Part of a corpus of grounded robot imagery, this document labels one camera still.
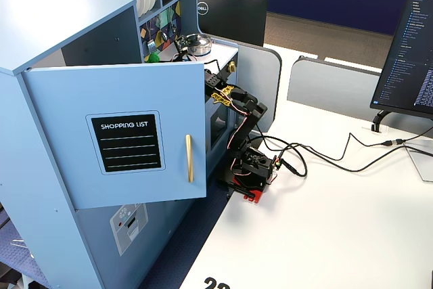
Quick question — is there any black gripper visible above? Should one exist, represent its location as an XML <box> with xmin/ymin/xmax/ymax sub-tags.
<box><xmin>173</xmin><ymin>36</ymin><xmax>192</xmax><ymax>63</ymax></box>

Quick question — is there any blue shopping list cabinet door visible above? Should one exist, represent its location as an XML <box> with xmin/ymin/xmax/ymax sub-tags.
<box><xmin>20</xmin><ymin>61</ymin><xmax>208</xmax><ymax>210</ymax></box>

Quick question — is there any steel pot with lid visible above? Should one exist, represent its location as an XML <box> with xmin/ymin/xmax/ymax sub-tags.
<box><xmin>185</xmin><ymin>33</ymin><xmax>213</xmax><ymax>57</ymax></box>

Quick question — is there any steel ladle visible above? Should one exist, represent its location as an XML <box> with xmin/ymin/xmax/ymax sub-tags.
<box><xmin>158</xmin><ymin>14</ymin><xmax>169</xmax><ymax>41</ymax></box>

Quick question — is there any steel slotted spatula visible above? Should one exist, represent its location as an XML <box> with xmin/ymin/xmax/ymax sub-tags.
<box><xmin>147</xmin><ymin>18</ymin><xmax>156</xmax><ymax>51</ymax></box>

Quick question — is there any black Dell monitor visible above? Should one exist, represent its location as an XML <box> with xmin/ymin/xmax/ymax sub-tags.
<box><xmin>197</xmin><ymin>0</ymin><xmax>269</xmax><ymax>48</ymax></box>

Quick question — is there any gray desk divider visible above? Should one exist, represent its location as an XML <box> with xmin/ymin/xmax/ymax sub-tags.
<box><xmin>286</xmin><ymin>55</ymin><xmax>383</xmax><ymax>123</ymax></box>
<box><xmin>212</xmin><ymin>40</ymin><xmax>283</xmax><ymax>134</ymax></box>

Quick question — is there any blue toy kitchen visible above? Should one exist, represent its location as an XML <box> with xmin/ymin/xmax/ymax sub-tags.
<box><xmin>0</xmin><ymin>0</ymin><xmax>240</xmax><ymax>289</ymax></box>

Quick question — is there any red table clamp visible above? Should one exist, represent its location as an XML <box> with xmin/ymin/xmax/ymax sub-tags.
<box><xmin>243</xmin><ymin>189</ymin><xmax>265</xmax><ymax>204</ymax></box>

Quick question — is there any blue ice dispenser fridge door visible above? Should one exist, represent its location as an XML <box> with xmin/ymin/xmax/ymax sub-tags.
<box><xmin>74</xmin><ymin>183</ymin><xmax>217</xmax><ymax>286</ymax></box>

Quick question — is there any monitor showing code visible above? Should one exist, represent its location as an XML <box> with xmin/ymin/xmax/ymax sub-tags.
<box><xmin>369</xmin><ymin>0</ymin><xmax>433</xmax><ymax>118</ymax></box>

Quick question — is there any gray flat device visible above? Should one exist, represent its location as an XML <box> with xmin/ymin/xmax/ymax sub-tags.
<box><xmin>404</xmin><ymin>146</ymin><xmax>433</xmax><ymax>183</ymax></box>

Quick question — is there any black cable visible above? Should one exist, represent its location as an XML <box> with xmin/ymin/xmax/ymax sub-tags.
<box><xmin>280</xmin><ymin>131</ymin><xmax>433</xmax><ymax>178</ymax></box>
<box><xmin>256</xmin><ymin>125</ymin><xmax>433</xmax><ymax>173</ymax></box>

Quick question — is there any black monitor mount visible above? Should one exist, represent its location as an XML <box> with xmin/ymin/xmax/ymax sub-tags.
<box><xmin>371</xmin><ymin>109</ymin><xmax>398</xmax><ymax>133</ymax></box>

